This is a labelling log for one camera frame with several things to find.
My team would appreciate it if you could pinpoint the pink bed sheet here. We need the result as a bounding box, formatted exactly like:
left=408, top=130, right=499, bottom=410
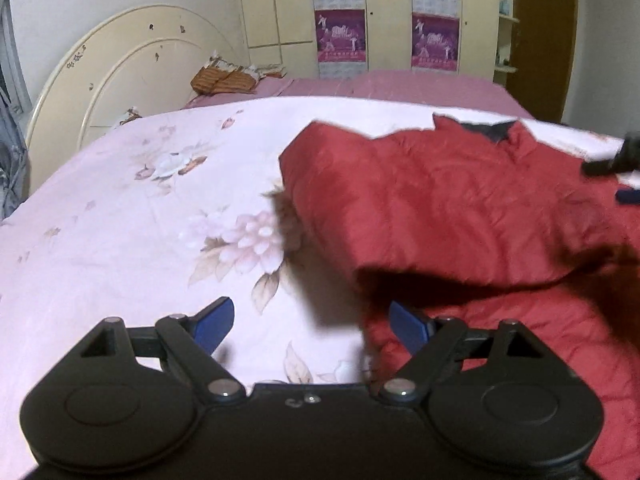
left=182, top=69, right=535, bottom=121

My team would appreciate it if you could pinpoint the cream corner shelf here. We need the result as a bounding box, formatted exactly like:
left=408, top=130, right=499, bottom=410
left=492, top=0, right=522, bottom=86

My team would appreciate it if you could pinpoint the grey curtain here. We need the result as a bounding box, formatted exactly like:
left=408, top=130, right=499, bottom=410
left=0, top=0, right=30, bottom=221

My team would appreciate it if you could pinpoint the brown wooden door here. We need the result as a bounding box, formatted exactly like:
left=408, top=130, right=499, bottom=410
left=511, top=0, right=581, bottom=124

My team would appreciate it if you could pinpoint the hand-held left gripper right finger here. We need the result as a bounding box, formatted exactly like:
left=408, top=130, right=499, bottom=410
left=378, top=301, right=552, bottom=406

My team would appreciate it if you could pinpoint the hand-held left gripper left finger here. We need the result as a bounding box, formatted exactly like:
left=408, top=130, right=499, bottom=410
left=80, top=297, right=247, bottom=406

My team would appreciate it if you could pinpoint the cream wooden headboard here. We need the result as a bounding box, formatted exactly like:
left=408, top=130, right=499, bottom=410
left=25, top=5, right=247, bottom=153

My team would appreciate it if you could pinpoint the red puffer jacket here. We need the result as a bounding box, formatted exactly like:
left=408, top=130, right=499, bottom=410
left=278, top=114, right=640, bottom=480

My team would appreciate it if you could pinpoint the cream wardrobe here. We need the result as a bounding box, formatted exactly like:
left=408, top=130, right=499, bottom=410
left=236, top=0, right=502, bottom=82

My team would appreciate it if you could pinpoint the orange patterned pillow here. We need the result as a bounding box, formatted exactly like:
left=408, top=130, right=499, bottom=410
left=191, top=51, right=287, bottom=96
left=114, top=106, right=145, bottom=129

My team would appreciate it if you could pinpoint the pink floral blanket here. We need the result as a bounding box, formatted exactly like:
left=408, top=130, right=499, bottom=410
left=0, top=95, right=640, bottom=480

